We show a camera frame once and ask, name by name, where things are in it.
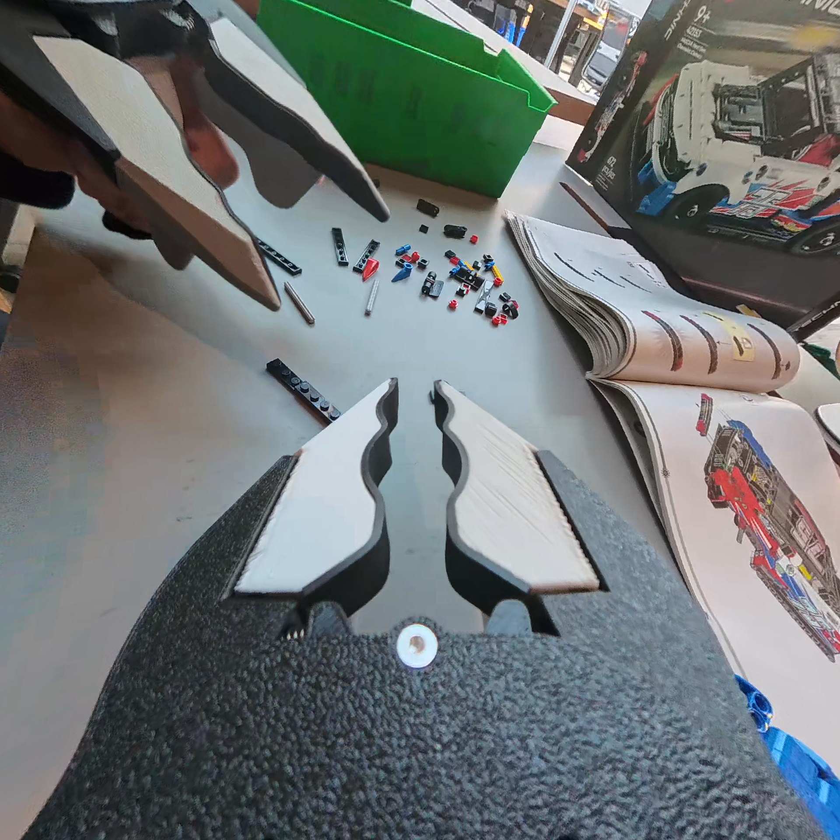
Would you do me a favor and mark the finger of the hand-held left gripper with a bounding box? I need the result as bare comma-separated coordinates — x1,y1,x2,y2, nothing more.
31,31,283,312
197,16,392,224

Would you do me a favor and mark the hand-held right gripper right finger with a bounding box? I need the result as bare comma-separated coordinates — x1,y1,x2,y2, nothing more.
430,379,601,636

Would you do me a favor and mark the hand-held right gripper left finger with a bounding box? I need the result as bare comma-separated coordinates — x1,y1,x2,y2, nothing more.
233,377,400,618

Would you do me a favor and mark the person's left forearm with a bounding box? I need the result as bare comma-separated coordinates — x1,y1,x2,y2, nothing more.
0,156,77,212

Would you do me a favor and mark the person's left hand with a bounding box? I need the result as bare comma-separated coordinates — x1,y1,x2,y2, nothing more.
0,54,242,232

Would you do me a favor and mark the green plastic bin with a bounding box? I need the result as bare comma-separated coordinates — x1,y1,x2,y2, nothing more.
256,0,559,200

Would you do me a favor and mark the long black brick beam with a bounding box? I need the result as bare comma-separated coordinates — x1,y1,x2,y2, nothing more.
254,237,303,277

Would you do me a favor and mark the pile of small brick pieces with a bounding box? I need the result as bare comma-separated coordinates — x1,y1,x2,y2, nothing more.
392,241,522,328

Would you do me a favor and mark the open instruction booklet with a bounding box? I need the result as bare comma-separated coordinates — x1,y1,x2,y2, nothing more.
504,210,840,756

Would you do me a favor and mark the toy brick car model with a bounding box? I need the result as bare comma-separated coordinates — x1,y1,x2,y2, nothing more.
734,675,840,836

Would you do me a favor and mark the toy car set box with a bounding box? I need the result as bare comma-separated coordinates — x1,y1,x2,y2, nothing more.
566,0,840,330

